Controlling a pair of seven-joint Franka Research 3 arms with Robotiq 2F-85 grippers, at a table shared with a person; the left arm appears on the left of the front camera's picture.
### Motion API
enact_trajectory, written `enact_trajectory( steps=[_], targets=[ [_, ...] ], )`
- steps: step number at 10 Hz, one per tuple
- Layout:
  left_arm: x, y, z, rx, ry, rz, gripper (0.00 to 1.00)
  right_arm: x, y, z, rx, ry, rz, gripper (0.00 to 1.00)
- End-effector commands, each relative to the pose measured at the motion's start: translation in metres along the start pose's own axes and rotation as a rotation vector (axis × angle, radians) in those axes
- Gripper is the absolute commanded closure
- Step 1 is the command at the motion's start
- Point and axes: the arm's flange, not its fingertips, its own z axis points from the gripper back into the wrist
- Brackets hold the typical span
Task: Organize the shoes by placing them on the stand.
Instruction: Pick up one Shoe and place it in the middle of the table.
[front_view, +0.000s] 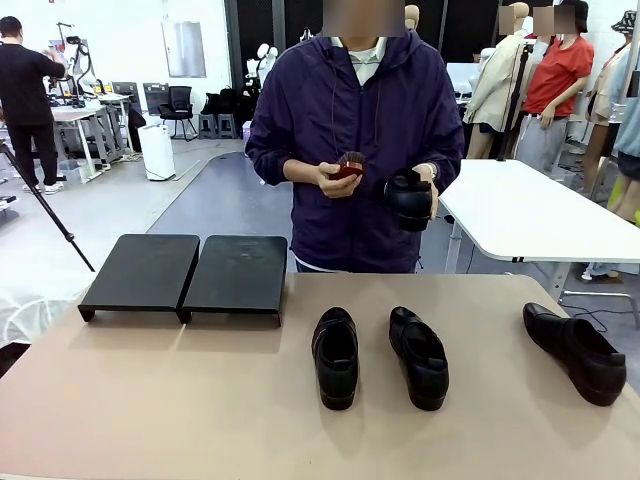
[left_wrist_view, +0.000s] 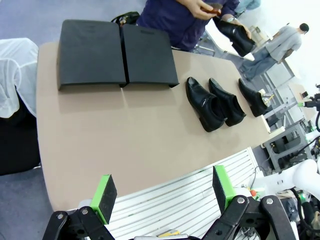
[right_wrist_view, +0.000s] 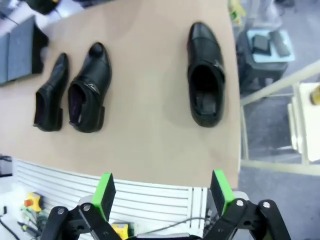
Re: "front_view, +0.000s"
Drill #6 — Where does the white background desk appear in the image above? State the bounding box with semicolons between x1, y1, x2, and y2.
49;107;104;182

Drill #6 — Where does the black tripod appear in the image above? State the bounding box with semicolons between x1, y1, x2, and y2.
0;142;96;274

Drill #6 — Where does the red wooden shoe brush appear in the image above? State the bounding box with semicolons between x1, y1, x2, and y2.
327;152;369;182

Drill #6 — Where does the white side table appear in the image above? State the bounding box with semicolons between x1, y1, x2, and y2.
437;158;640;306

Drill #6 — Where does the mannequin with bucket hat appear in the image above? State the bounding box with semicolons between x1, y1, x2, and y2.
582;9;640;221

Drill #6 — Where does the clear plastic storage box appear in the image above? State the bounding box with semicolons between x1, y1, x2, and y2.
58;159;84;184

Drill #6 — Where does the black shoe stand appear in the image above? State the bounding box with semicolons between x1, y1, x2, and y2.
177;234;289;330
77;233;202;324

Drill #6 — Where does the white air purifier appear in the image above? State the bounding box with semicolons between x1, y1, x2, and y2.
137;123;177;182

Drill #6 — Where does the person's right hand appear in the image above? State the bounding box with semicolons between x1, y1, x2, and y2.
316;160;359;200

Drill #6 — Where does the white robot with black hoses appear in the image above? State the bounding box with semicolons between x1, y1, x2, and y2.
47;22;101;109

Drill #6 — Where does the white plastic cover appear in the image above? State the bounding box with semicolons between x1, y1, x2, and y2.
0;269;89;347

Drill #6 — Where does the black leather dress shoe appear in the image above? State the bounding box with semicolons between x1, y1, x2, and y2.
388;305;450;413
311;306;360;412
373;168;440;234
522;301;628;408

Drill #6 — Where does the person's left hand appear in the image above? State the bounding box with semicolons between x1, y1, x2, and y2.
412;162;441;221

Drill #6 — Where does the black office chair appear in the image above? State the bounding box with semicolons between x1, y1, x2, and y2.
157;85;199;142

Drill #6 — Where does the mannequin in beige jacket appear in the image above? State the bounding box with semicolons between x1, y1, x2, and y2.
462;2;534;161

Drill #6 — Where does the grey wall panel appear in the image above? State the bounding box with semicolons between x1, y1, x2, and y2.
160;20;208;79

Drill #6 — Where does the black backpack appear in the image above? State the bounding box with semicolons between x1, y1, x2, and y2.
202;87;256;126

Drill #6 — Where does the person in purple jacket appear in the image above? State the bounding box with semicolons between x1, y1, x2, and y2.
244;0;466;275

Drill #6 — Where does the black light stand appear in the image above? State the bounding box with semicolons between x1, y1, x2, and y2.
497;42;536;162

